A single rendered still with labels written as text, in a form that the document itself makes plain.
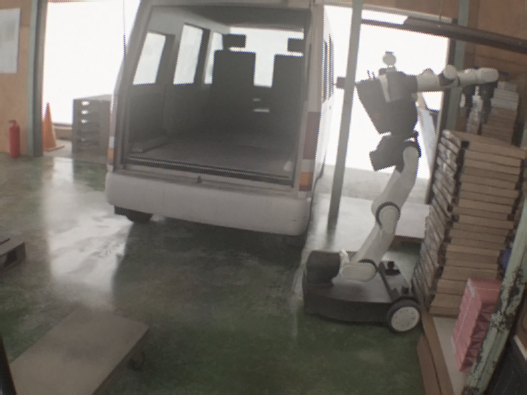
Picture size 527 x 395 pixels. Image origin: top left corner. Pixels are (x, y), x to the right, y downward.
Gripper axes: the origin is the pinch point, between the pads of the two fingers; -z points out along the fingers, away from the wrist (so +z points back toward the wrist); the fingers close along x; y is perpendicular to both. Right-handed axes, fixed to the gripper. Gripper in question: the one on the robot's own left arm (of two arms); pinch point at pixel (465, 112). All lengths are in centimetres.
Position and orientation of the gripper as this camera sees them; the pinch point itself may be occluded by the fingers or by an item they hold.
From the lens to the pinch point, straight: 267.6
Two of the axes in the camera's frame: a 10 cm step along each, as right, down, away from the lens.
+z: 1.0, -9.6, -2.7
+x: -1.6, 2.5, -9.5
